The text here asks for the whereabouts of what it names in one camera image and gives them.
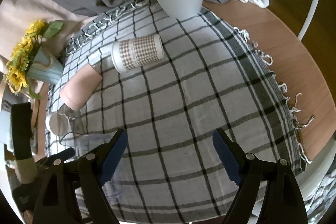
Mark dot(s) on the beige pink curtain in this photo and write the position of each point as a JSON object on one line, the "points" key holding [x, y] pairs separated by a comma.
{"points": [[17, 15]]}

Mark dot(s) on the white hoop stand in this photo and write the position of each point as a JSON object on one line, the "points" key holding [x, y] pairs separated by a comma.
{"points": [[309, 18]]}

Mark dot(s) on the yellow sunflower bouquet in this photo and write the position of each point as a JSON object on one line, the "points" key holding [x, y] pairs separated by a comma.
{"points": [[23, 54]]}

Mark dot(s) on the checked grey white tablecloth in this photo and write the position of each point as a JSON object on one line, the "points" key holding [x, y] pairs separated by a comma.
{"points": [[211, 77]]}

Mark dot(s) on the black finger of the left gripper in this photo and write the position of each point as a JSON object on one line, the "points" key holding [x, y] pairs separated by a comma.
{"points": [[64, 155]]}

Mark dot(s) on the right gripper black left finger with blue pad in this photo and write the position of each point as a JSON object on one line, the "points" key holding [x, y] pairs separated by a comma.
{"points": [[57, 202]]}

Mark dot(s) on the light blue ribbed vase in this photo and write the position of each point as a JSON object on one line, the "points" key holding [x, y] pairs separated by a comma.
{"points": [[45, 67]]}

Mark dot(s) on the clear glass white lid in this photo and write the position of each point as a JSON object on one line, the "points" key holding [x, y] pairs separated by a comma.
{"points": [[60, 122]]}

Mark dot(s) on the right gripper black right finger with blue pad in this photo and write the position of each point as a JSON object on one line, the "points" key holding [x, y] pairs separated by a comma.
{"points": [[283, 201]]}

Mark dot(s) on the pink plastic cup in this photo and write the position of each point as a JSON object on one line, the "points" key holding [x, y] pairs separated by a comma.
{"points": [[78, 90]]}

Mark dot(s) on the plaid paper cup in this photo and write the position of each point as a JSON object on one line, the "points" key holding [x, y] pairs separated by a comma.
{"points": [[134, 53]]}

